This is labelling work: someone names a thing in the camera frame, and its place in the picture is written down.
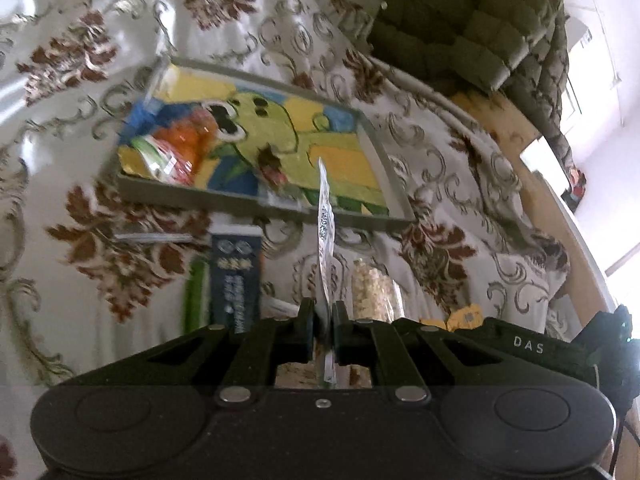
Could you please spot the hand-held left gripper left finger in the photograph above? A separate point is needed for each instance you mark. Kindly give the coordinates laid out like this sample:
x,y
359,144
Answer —
x,y
305,340

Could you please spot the dark blue snack packet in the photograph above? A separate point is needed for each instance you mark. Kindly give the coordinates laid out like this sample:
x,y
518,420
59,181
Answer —
x,y
235,280

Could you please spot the white green packet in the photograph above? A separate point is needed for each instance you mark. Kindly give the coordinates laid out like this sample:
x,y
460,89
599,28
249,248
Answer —
x,y
195,295

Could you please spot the olive quilted jacket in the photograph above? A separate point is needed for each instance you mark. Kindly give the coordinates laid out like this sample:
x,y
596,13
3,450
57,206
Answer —
x,y
450,20

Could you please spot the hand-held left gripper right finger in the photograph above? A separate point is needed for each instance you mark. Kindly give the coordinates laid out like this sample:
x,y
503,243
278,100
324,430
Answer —
x,y
342,340

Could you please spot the clear orange snack packet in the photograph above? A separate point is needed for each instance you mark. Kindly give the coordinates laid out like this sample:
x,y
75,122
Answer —
x,y
185,140

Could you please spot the floral printed blanket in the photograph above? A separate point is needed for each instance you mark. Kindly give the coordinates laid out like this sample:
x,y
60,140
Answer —
x,y
75,110

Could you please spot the thin silver foil stick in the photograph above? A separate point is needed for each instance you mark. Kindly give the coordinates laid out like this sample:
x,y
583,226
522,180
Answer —
x,y
150,237

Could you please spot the white barcode snack packet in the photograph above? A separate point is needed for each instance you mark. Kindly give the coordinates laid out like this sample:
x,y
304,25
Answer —
x,y
325,220

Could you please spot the grey tray with cartoon picture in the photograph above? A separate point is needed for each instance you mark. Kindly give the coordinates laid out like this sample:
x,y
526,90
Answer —
x,y
345,175

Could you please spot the rice cracker packet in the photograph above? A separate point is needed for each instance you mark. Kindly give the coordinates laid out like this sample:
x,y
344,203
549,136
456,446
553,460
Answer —
x,y
372,290

